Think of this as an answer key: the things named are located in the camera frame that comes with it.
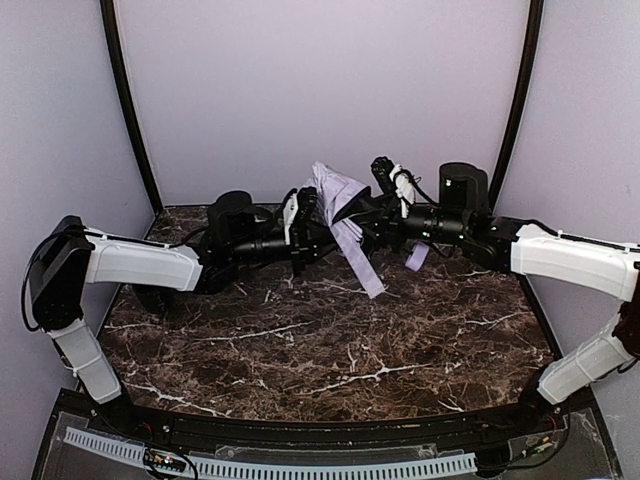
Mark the lavender folding umbrella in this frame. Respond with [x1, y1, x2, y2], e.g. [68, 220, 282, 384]
[305, 162, 430, 298]

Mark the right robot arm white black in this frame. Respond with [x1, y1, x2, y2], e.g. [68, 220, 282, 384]
[329, 194, 639, 405]

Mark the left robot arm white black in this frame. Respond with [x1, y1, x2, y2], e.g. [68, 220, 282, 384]
[20, 187, 336, 405]

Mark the black cup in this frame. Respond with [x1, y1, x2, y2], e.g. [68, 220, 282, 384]
[132, 285, 174, 315]

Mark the black front table rail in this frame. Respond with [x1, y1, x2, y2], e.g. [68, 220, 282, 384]
[54, 387, 596, 454]

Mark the right black corner post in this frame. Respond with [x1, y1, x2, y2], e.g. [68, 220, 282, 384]
[488, 0, 544, 211]

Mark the black corner post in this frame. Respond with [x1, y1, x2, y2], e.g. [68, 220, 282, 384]
[488, 0, 544, 211]
[99, 0, 164, 215]

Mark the grey slotted cable duct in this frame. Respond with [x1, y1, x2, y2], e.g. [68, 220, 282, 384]
[62, 427, 478, 479]

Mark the left black corner post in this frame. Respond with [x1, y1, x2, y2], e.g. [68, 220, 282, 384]
[99, 0, 164, 215]

